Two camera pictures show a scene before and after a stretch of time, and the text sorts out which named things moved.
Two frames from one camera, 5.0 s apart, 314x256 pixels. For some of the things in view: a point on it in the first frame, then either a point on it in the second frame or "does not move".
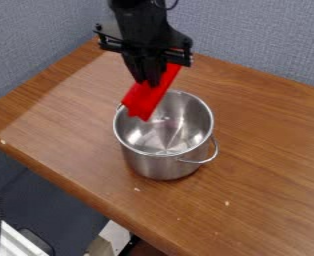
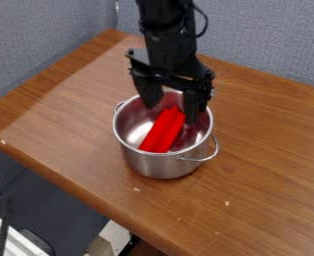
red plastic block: (141, 96) → (164, 130)
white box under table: (16, 242) does not move
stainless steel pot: (168, 147) does not move
